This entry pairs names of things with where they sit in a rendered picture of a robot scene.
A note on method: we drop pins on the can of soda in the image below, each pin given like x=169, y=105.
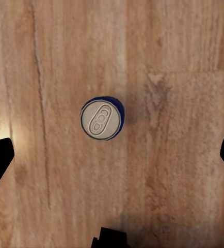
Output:
x=102, y=118

